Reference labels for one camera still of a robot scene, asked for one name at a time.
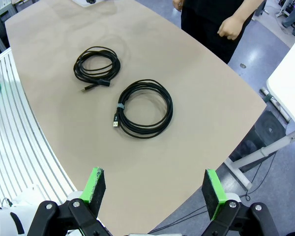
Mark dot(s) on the person's right hand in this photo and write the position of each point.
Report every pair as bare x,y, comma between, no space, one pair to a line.
179,5

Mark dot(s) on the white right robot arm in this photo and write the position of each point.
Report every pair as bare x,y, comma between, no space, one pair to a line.
5,221

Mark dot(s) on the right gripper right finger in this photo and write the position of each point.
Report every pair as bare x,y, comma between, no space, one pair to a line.
212,194

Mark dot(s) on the black box under table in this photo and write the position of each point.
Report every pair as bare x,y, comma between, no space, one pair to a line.
265,130

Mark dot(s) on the white ribbed mounting platform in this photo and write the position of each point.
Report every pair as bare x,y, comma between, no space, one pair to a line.
14,135

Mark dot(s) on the person in black T-shirt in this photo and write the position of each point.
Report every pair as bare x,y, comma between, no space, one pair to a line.
204,24

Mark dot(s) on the person's left hand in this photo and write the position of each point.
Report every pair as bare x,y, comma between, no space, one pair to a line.
232,28

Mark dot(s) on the large white table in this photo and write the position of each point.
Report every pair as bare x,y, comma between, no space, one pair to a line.
290,73

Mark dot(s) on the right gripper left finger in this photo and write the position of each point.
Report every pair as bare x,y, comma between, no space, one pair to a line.
96,191

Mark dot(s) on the person's left forearm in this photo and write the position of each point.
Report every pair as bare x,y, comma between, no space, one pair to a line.
248,12

